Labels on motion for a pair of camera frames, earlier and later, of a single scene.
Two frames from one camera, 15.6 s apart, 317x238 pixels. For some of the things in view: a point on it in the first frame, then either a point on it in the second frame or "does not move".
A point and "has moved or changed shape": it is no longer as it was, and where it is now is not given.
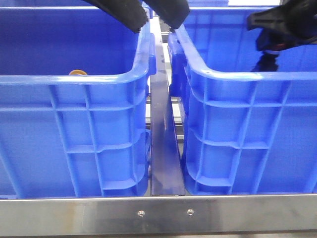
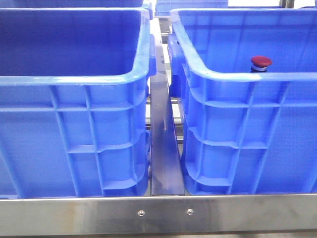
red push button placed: [270, 43] has moved or changed shape
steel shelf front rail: [173, 215] does not move
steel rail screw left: [141, 212] does not move
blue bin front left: [74, 92] does not move
